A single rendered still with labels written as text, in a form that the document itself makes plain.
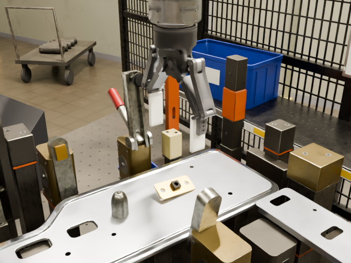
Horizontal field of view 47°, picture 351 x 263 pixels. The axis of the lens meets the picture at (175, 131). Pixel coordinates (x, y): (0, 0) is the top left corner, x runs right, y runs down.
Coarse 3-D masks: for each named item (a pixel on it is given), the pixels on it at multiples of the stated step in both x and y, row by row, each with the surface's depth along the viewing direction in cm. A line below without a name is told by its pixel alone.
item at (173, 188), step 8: (184, 176) 85; (160, 184) 82; (168, 184) 82; (176, 184) 83; (184, 184) 84; (192, 184) 84; (160, 192) 80; (168, 192) 81; (176, 192) 82; (184, 192) 82
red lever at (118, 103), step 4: (112, 88) 96; (108, 92) 96; (112, 92) 95; (116, 92) 95; (112, 96) 95; (116, 96) 95; (112, 100) 95; (116, 100) 94; (120, 100) 94; (116, 104) 94; (120, 104) 94; (124, 104) 95; (116, 108) 94; (120, 108) 94; (124, 108) 94; (120, 112) 94; (124, 112) 93; (124, 116) 93; (124, 120) 93; (136, 132) 91; (136, 136) 90; (140, 136) 91; (140, 140) 90
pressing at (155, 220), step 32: (192, 160) 95; (224, 160) 95; (96, 192) 83; (128, 192) 83; (192, 192) 83; (224, 192) 83; (256, 192) 83; (64, 224) 74; (96, 224) 74; (128, 224) 74; (160, 224) 74; (0, 256) 66; (32, 256) 66; (64, 256) 66; (96, 256) 66; (128, 256) 67
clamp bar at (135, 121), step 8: (128, 72) 86; (136, 72) 86; (128, 80) 85; (136, 80) 83; (128, 88) 85; (136, 88) 88; (128, 96) 86; (136, 96) 88; (128, 104) 87; (136, 104) 89; (128, 112) 88; (136, 112) 89; (144, 112) 89; (128, 120) 89; (136, 120) 89; (144, 120) 89; (128, 128) 90; (136, 128) 90; (144, 128) 90; (144, 136) 91; (136, 144) 90
